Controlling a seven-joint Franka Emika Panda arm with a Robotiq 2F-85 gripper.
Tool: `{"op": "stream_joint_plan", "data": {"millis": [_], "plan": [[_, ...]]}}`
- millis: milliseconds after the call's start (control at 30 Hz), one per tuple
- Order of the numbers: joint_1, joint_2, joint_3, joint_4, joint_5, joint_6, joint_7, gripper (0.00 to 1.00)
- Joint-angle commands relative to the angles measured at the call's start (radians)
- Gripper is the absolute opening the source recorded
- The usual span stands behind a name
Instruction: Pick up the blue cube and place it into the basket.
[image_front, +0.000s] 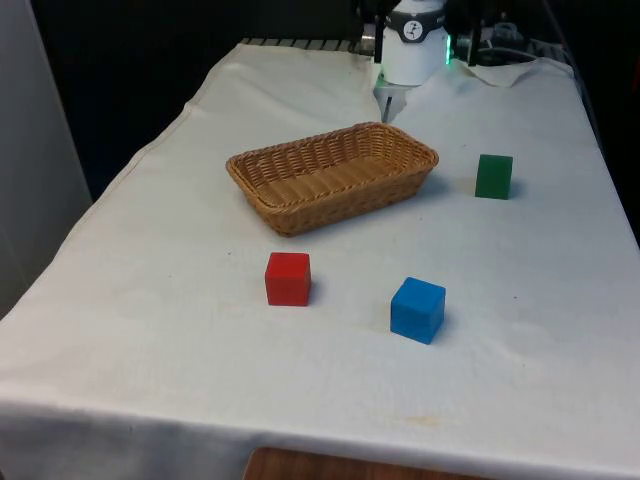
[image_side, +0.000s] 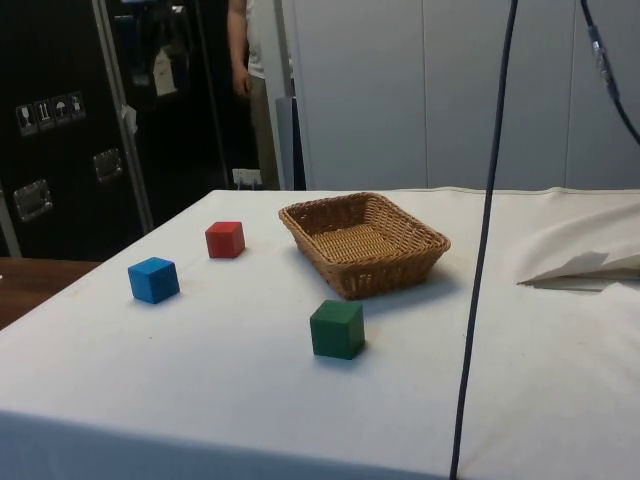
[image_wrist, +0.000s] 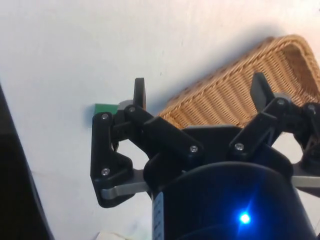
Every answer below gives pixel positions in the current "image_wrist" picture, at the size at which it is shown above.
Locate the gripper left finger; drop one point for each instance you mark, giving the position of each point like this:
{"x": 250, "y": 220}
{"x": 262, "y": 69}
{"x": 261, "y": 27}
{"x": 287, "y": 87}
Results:
{"x": 102, "y": 150}

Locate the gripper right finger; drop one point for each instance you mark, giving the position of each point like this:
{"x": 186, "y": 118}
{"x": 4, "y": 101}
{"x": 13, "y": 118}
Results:
{"x": 255, "y": 135}

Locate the green cube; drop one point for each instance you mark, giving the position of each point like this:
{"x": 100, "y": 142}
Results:
{"x": 105, "y": 108}

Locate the wicker basket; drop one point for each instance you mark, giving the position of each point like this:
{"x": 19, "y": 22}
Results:
{"x": 225, "y": 87}

